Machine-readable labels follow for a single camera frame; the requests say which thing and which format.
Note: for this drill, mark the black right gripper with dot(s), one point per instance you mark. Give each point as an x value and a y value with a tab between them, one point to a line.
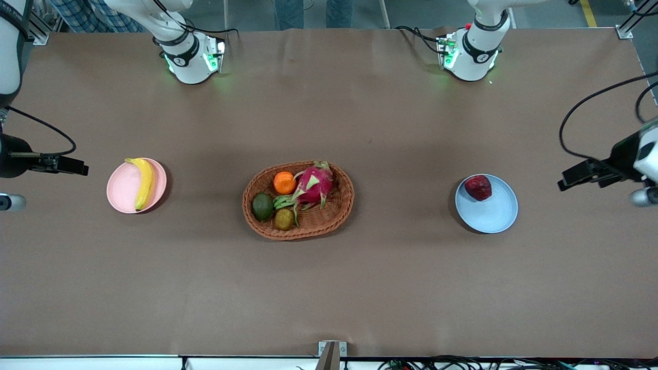
11	155

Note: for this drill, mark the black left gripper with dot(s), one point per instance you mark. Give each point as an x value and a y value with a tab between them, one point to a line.
622	155

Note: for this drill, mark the yellow banana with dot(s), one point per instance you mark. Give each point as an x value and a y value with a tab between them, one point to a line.
145	185

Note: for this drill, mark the red apple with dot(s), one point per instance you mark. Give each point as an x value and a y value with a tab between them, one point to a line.
478	188

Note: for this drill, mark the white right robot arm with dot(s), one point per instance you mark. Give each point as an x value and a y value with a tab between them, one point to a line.
187	61

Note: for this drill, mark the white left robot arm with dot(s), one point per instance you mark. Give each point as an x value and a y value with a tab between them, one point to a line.
475	56

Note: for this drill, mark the pink plate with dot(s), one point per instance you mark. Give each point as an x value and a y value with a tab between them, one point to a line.
121	190

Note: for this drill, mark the blue plate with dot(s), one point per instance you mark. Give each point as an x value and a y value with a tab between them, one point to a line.
493	216

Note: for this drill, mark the person in plaid shirt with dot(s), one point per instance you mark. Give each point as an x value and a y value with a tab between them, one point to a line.
92	13

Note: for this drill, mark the green avocado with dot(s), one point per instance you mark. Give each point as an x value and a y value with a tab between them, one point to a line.
262	206

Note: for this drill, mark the orange mandarin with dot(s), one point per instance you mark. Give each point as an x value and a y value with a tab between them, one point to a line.
284	183

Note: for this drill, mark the yellow-green pear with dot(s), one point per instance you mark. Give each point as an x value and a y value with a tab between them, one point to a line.
284	219

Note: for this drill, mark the pink dragon fruit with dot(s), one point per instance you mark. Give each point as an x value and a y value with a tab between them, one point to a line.
313	185

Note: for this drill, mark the brown wicker basket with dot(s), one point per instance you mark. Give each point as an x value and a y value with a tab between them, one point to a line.
318	223

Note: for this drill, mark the person in blue jeans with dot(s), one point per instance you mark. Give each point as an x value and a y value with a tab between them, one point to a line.
308	13

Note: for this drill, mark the aluminium frame post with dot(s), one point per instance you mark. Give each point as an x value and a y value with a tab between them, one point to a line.
37	25
635	23

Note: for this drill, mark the metal table edge bracket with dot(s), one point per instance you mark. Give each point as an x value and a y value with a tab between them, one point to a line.
331	354

